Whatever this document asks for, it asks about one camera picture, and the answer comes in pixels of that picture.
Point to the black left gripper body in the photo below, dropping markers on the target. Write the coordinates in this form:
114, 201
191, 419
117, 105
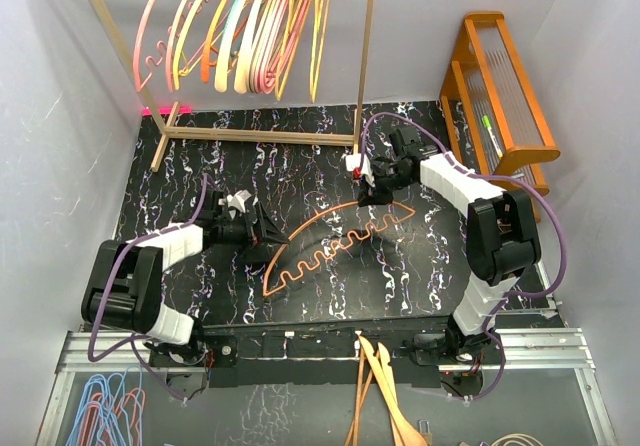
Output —
240, 234

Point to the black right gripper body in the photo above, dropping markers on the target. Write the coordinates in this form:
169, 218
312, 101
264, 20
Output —
387, 180

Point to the orange wavy wire hanger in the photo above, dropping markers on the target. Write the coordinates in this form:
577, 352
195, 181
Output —
399, 215

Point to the yellow wavy wire hanger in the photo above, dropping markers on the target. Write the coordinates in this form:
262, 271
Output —
182, 65

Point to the yellow velvet hanger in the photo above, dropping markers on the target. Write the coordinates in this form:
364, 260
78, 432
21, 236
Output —
297, 14
321, 12

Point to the pink plastic hanger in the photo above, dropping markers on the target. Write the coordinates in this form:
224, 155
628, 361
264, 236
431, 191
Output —
284, 22
275, 61

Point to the pink wavy wire hanger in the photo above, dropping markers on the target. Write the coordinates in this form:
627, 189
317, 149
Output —
162, 50

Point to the teal thin hanger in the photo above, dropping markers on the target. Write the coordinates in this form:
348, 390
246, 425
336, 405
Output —
234, 15

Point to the orange thin hanger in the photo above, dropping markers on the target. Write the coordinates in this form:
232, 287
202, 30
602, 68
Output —
210, 52

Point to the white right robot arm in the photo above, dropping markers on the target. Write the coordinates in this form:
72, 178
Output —
502, 241

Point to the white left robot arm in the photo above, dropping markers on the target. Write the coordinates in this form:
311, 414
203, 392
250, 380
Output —
124, 289

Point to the wooden hangers on floor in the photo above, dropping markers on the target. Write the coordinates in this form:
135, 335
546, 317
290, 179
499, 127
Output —
375, 367

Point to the green white marker pen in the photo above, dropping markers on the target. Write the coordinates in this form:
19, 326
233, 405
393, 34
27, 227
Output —
492, 136

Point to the orange wooden shelf rack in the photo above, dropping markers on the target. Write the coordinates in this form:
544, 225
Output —
486, 75

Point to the pink tape strip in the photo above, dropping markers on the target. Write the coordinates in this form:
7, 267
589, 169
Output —
167, 111

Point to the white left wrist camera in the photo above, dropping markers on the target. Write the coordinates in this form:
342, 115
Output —
240, 201

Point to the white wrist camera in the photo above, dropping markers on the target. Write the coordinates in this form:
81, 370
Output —
240, 201
359, 166

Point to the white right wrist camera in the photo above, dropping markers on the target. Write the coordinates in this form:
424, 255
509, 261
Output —
359, 166

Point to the wooden clothes rack frame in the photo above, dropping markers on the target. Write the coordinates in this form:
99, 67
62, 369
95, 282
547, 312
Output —
169, 130

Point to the blue wire hangers pile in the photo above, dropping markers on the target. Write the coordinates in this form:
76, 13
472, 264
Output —
110, 410

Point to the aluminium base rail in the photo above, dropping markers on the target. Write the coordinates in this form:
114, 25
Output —
545, 348

